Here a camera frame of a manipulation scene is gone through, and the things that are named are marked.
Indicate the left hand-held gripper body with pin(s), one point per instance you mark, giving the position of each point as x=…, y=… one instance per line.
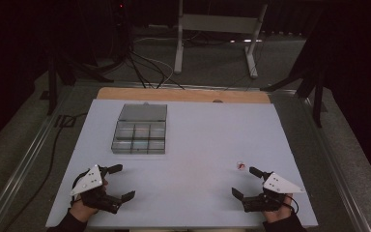
x=91, y=180

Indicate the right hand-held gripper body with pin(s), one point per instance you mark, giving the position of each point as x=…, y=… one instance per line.
x=272, y=193

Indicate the person's right hand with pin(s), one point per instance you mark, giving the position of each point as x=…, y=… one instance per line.
x=278, y=215

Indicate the person's left hand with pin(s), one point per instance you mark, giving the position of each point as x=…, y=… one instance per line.
x=81, y=211

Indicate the small red and white object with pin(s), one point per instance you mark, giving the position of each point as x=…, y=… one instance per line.
x=241, y=165

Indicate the clear plastic compartment box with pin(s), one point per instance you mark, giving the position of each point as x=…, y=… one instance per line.
x=140, y=132

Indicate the white table mat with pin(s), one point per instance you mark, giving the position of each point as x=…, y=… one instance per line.
x=199, y=151

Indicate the black stand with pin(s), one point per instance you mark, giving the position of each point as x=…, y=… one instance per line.
x=58, y=74
x=312, y=80

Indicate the metal floor rail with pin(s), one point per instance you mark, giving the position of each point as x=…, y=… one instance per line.
x=22, y=167
x=338, y=167

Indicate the grey metal stand frame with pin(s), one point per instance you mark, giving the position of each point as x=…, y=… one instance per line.
x=219, y=24

